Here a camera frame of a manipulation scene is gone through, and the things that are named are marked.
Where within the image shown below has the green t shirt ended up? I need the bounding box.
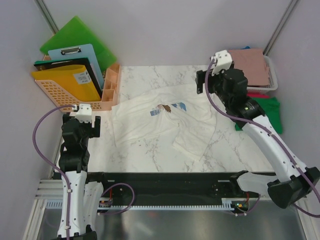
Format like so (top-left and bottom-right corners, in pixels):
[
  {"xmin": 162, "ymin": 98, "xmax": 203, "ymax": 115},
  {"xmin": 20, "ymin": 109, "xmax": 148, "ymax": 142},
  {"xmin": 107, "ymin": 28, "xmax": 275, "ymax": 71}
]
[{"xmin": 234, "ymin": 96, "xmax": 284, "ymax": 135}]

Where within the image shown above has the peach compartment organizer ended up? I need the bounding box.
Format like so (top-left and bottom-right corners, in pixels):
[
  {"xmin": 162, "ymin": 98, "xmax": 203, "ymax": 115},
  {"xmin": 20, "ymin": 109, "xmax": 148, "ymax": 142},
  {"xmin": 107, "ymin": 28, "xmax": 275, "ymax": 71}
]
[{"xmin": 101, "ymin": 63, "xmax": 122, "ymax": 111}]

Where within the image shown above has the white printed t shirt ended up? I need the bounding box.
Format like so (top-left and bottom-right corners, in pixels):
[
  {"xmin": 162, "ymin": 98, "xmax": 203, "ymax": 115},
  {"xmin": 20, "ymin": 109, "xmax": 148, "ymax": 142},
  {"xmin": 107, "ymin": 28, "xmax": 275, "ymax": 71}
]
[{"xmin": 111, "ymin": 84, "xmax": 217, "ymax": 161}]

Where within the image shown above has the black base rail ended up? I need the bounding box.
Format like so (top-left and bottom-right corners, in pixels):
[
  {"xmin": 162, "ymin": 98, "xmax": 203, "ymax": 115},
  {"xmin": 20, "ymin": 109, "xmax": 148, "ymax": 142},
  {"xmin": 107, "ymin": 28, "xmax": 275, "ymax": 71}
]
[{"xmin": 87, "ymin": 172, "xmax": 258, "ymax": 206}]

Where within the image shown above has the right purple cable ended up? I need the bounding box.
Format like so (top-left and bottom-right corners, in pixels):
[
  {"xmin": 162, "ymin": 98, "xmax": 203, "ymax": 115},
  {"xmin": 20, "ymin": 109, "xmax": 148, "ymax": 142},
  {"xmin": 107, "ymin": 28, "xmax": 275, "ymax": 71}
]
[{"xmin": 204, "ymin": 59, "xmax": 320, "ymax": 218}]

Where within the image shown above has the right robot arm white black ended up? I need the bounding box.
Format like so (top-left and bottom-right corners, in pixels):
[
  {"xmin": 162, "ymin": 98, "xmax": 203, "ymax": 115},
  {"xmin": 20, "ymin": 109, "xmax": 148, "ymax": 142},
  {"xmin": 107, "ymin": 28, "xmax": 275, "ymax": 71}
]
[{"xmin": 195, "ymin": 68, "xmax": 320, "ymax": 209}]

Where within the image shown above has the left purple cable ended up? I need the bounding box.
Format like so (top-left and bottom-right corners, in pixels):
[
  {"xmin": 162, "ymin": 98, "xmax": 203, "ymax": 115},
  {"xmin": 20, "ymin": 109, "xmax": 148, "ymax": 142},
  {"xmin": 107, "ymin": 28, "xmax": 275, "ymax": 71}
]
[{"xmin": 32, "ymin": 104, "xmax": 136, "ymax": 240}]

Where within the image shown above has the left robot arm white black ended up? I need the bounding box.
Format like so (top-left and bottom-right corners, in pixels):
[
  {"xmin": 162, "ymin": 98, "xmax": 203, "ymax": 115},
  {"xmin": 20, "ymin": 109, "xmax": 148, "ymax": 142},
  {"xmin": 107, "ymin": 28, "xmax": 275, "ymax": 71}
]
[{"xmin": 56, "ymin": 114, "xmax": 110, "ymax": 240}]

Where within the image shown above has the purple cable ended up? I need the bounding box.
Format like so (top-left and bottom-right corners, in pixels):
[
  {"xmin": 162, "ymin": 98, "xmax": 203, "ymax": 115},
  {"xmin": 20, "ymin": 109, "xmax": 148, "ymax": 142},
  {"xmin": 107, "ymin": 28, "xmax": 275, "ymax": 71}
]
[
  {"xmin": 204, "ymin": 59, "xmax": 320, "ymax": 218},
  {"xmin": 32, "ymin": 104, "xmax": 136, "ymax": 240}
]

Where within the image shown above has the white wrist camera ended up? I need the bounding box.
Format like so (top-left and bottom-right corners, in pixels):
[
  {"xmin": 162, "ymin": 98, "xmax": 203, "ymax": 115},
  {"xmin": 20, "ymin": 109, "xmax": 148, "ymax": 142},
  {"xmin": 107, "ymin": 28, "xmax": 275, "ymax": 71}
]
[
  {"xmin": 72, "ymin": 103, "xmax": 93, "ymax": 124},
  {"xmin": 210, "ymin": 50, "xmax": 233, "ymax": 76}
]

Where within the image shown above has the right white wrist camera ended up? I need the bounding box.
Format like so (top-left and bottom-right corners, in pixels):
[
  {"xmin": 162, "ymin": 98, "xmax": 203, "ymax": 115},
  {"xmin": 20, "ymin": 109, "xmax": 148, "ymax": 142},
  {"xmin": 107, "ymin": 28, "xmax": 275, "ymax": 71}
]
[{"xmin": 210, "ymin": 50, "xmax": 233, "ymax": 76}]

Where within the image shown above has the black folder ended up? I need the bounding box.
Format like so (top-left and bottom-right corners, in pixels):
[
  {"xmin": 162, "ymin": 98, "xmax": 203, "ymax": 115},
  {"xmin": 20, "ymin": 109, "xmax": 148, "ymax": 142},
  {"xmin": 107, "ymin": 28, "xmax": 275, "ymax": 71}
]
[{"xmin": 33, "ymin": 57, "xmax": 104, "ymax": 85}]

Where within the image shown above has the pink folded t shirt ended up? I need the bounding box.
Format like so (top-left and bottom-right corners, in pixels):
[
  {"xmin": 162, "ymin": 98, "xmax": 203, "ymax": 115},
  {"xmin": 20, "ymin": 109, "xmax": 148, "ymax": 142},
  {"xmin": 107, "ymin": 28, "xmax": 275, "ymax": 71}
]
[{"xmin": 228, "ymin": 48, "xmax": 269, "ymax": 87}]

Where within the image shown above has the green plastic board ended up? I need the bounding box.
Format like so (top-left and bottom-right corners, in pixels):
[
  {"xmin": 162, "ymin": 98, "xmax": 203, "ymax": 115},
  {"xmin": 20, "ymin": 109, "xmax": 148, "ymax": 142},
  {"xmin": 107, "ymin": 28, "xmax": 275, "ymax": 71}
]
[{"xmin": 40, "ymin": 16, "xmax": 117, "ymax": 71}]

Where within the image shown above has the white cable duct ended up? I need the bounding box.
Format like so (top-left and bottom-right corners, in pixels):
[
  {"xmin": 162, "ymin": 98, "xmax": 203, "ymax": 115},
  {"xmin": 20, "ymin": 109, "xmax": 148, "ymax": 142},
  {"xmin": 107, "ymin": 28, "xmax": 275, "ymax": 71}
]
[{"xmin": 45, "ymin": 199, "xmax": 235, "ymax": 212}]

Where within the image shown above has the red t shirt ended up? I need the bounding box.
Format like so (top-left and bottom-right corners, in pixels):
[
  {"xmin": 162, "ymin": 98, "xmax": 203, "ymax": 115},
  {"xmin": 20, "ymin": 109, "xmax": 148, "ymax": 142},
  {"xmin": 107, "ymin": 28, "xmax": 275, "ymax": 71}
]
[{"xmin": 247, "ymin": 92, "xmax": 270, "ymax": 99}]

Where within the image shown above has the yellow folder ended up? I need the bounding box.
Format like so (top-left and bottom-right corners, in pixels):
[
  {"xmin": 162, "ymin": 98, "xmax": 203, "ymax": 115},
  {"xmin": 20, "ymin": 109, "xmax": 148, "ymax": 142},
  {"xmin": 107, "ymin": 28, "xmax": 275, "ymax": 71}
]
[{"xmin": 31, "ymin": 64, "xmax": 102, "ymax": 102}]

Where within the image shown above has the white laundry basket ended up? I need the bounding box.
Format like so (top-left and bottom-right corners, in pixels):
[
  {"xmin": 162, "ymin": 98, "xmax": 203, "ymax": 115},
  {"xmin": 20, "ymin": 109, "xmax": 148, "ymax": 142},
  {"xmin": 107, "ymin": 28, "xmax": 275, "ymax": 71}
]
[{"xmin": 247, "ymin": 55, "xmax": 278, "ymax": 94}]

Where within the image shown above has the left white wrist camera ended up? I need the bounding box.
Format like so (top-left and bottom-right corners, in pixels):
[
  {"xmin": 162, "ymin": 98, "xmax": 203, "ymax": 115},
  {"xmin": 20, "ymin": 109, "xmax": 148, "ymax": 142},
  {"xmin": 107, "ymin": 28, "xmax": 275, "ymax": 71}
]
[{"xmin": 72, "ymin": 103, "xmax": 93, "ymax": 124}]

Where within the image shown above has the light blue clipboard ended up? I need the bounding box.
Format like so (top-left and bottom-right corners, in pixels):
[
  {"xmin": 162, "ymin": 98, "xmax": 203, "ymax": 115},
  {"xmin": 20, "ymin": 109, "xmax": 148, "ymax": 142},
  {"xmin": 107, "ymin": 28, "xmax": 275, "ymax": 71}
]
[{"xmin": 48, "ymin": 44, "xmax": 105, "ymax": 89}]

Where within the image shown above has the orange mesh file holder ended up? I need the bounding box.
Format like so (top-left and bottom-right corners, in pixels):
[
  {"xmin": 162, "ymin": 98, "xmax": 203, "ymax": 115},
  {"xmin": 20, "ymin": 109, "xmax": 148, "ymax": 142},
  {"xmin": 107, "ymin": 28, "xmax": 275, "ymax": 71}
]
[{"xmin": 34, "ymin": 55, "xmax": 104, "ymax": 113}]

